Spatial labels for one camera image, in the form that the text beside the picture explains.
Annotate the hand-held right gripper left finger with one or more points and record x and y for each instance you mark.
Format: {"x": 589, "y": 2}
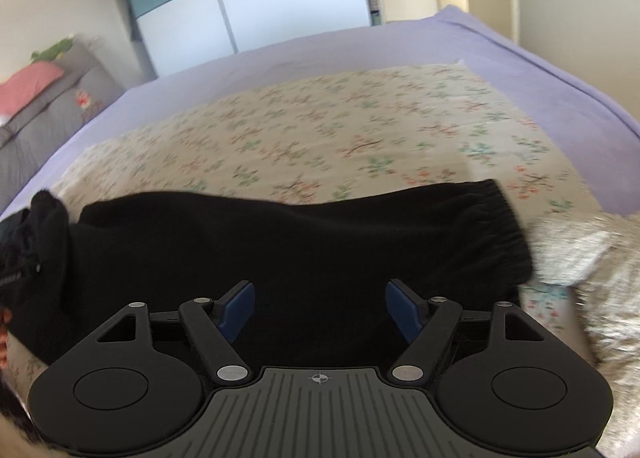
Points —
{"x": 237, "y": 310}

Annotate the floral cream blanket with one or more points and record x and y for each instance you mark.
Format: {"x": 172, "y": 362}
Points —
{"x": 325, "y": 127}

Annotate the purple bed sheet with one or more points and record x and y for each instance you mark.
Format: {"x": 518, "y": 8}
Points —
{"x": 300, "y": 52}

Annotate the pink pillow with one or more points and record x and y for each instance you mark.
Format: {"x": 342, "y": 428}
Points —
{"x": 27, "y": 85}

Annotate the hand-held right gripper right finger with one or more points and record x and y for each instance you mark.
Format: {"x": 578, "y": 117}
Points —
{"x": 405, "y": 313}

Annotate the black pants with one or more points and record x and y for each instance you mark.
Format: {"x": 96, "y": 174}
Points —
{"x": 300, "y": 248}

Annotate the grey headboard cushion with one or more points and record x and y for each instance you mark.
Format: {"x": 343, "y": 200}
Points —
{"x": 60, "y": 107}

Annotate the green plush toy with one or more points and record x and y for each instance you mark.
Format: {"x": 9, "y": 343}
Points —
{"x": 52, "y": 50}

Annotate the person's left hand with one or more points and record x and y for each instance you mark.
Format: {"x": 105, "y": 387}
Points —
{"x": 3, "y": 333}

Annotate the white fluffy plush toy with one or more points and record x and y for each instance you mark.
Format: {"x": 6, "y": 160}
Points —
{"x": 615, "y": 298}

